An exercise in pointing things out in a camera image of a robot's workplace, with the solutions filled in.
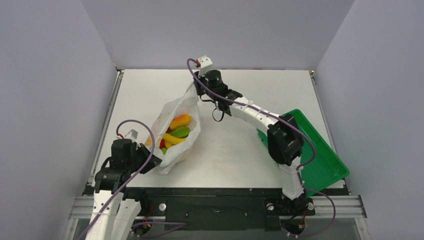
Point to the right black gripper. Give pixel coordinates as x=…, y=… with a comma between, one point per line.
x=200, y=84

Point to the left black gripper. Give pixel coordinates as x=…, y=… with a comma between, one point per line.
x=154, y=161

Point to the small yellow fake banana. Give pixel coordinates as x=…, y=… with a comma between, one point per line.
x=168, y=145

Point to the green fake starfruit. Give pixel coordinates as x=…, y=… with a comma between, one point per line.
x=181, y=132

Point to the white plastic bag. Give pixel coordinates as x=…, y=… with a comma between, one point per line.
x=186, y=104

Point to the orange yellow fake mango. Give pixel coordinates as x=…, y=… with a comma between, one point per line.
x=180, y=121

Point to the long yellow fake banana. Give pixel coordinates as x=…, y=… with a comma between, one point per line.
x=168, y=138

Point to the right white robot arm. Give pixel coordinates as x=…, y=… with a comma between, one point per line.
x=283, y=138

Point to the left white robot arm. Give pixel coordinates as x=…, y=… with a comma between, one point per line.
x=114, y=207

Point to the red fake apple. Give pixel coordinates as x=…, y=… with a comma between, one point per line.
x=162, y=144

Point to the green plastic tray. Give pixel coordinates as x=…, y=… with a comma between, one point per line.
x=325, y=170

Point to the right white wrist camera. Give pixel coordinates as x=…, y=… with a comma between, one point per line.
x=204, y=65

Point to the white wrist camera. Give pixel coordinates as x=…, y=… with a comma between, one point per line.
x=204, y=65
x=132, y=134

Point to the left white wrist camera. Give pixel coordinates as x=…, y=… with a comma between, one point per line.
x=132, y=134

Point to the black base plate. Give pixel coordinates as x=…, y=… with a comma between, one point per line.
x=218, y=209

